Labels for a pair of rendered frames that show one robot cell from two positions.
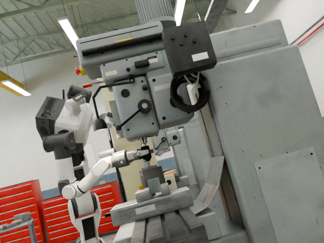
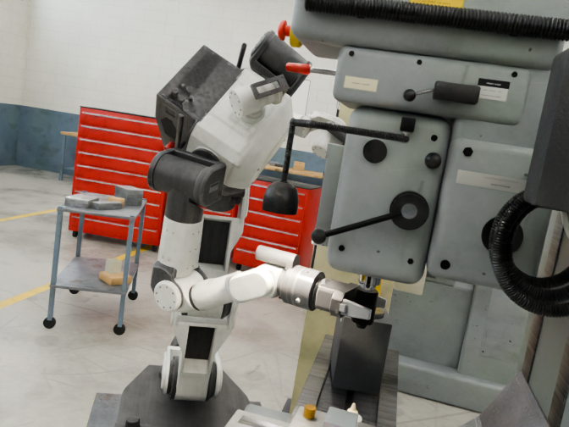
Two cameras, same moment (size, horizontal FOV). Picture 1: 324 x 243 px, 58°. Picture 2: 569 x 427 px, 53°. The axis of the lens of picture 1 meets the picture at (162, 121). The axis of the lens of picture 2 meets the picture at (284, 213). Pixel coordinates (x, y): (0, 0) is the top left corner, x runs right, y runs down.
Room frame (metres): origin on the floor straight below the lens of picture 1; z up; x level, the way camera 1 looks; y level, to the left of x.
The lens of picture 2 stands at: (0.40, 0.01, 1.57)
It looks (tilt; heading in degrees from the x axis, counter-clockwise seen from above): 8 degrees down; 15
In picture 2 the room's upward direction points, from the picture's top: 9 degrees clockwise
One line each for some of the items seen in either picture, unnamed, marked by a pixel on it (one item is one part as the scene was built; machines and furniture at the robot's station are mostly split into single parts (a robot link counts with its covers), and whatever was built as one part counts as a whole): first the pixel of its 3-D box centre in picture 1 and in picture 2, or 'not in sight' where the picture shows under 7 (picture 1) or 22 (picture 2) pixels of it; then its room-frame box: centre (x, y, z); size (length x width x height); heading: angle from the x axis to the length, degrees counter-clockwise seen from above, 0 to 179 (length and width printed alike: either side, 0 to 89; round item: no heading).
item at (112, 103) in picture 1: (116, 119); (329, 195); (1.56, 0.23, 1.44); 0.04 x 0.04 x 0.21; 5
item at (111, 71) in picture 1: (133, 72); (426, 91); (1.57, 0.08, 1.68); 0.34 x 0.24 x 0.10; 95
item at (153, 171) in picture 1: (152, 182); (359, 338); (1.87, 0.15, 1.05); 0.22 x 0.12 x 0.20; 13
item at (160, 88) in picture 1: (169, 101); (484, 209); (1.58, -0.07, 1.47); 0.24 x 0.19 x 0.26; 5
